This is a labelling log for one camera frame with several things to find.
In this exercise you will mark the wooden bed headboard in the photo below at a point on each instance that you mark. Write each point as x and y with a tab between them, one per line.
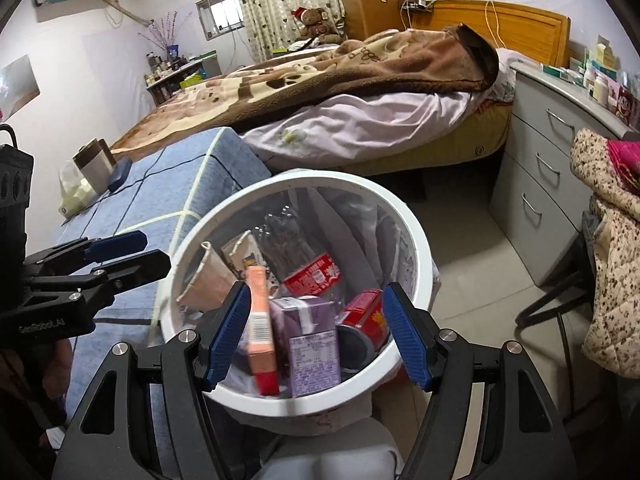
530	25

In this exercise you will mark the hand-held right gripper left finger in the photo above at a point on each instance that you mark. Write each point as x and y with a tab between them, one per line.
230	335

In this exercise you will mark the pink knitted cloth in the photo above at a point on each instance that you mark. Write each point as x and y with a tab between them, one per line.
625	155

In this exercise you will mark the small window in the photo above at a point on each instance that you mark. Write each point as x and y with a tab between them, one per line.
220	12

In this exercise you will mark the wall pipe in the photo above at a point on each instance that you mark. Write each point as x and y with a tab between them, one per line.
127	12

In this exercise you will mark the small orange barcode box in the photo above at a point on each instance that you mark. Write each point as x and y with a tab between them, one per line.
262	330

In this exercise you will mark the small purple drink carton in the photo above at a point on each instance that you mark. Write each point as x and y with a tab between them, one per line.
310	345

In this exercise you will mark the group of medicine boxes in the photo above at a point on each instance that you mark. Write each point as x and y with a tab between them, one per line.
600	80

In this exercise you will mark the side desk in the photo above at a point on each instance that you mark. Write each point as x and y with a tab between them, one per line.
170	77

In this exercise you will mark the red drink can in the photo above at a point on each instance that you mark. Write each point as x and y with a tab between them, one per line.
367	320

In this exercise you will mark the white round waste bin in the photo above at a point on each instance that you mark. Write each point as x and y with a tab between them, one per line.
424	260

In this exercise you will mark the clear plastic bottle red label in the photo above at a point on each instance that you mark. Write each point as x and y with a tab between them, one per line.
310	275

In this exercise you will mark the steel thermos mug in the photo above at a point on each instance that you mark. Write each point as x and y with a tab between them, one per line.
95	165

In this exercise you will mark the brown printed blanket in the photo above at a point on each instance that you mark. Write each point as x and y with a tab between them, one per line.
350	75

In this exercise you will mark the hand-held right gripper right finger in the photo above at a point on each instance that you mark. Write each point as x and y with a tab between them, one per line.
405	335

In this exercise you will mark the patterned curtain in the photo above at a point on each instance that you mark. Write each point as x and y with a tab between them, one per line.
270	5

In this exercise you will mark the crushed paper cup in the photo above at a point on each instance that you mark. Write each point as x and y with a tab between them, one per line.
205	282

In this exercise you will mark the row of bottles on desk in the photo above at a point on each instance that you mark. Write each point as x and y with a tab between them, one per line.
160	67

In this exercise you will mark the vase with branches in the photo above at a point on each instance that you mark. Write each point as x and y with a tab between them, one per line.
172	50

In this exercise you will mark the floral padded cloth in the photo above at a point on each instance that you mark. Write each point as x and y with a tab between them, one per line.
615	260

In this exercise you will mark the pink bed sheet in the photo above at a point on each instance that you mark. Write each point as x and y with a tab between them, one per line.
375	125

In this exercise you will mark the teddy bear with red hat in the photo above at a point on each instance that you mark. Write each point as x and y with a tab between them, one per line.
315	20

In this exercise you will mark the grey drawer cabinet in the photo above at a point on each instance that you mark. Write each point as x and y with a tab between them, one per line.
530	185

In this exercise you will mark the silver wall sheet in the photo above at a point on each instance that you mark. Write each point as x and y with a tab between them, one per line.
17	82

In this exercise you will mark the person's left hand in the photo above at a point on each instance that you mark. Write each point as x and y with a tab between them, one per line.
60	360

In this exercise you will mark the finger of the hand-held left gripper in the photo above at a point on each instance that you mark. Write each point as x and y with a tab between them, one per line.
120	242
145	265

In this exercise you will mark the tissue pack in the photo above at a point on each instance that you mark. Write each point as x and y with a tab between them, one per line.
75	195

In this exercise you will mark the black chair frame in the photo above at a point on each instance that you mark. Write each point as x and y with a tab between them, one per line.
545	300

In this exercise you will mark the small beige barcode box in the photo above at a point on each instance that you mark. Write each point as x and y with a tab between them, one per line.
245	255

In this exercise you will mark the power strip with plugs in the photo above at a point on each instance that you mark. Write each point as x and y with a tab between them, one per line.
417	4

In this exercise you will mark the dark blue case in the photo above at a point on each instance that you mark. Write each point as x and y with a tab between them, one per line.
120	175

